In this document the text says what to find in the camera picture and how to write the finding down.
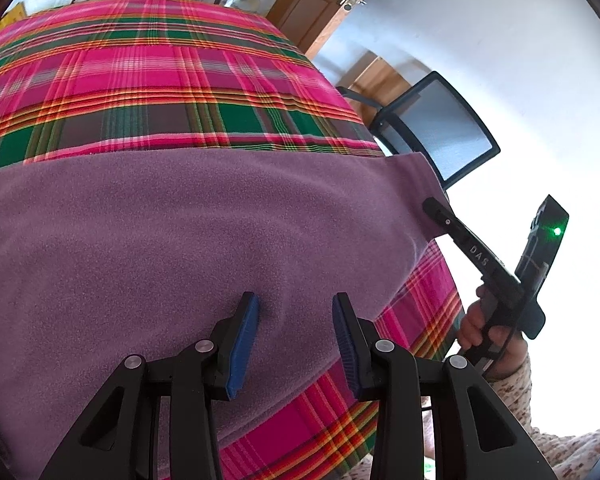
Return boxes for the pink plaid blanket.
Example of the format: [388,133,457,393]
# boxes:
[0,0,465,480]

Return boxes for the person's right forearm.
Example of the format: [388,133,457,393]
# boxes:
[485,352,600,480]

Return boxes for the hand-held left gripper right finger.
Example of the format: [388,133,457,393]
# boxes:
[331,291,556,480]

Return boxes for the wooden door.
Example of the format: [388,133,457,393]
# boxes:
[270,0,401,58]

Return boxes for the person's right hand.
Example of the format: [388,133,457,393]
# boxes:
[457,285,529,379]

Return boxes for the purple fleece pants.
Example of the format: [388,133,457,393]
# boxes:
[0,151,453,480]

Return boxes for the wooden board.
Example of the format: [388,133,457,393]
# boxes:
[347,55,416,121]

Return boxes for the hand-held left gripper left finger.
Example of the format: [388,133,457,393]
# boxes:
[37,291,260,480]

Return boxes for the black mesh office chair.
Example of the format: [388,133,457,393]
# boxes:
[336,71,501,191]

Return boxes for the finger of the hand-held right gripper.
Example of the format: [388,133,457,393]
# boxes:
[422,197,474,254]

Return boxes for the yellow box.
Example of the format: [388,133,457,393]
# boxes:
[0,2,28,33]

